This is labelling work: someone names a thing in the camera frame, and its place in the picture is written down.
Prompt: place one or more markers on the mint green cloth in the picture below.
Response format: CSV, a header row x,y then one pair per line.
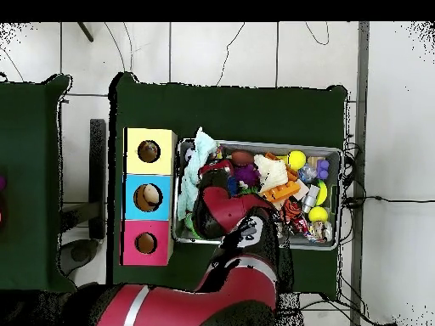
x,y
204,144

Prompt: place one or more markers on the green puffer ball with eyes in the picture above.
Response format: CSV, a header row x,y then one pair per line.
x,y
189,224

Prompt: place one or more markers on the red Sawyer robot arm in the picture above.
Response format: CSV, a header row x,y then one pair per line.
x,y
231,210

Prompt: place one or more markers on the wooden box with three holes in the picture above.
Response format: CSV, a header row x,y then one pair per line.
x,y
149,168

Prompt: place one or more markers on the shallow mesh bin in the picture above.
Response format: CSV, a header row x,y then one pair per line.
x,y
306,241

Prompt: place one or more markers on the brown toy football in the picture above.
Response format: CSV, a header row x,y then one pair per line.
x,y
242,157

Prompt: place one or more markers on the purple spiky toy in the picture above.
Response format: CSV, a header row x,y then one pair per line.
x,y
247,175

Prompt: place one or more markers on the cream yellow cloth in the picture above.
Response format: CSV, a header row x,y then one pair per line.
x,y
272,171

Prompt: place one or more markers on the orange toy brick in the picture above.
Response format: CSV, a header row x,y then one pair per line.
x,y
282,192

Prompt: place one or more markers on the yellow tennis ball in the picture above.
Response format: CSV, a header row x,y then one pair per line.
x,y
296,160

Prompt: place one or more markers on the smooth yellow ball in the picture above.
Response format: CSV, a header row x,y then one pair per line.
x,y
318,214

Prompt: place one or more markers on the black stand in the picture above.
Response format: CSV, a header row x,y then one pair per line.
x,y
98,169

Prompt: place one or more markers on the dark green side tablecloth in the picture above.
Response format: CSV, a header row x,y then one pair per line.
x,y
23,169

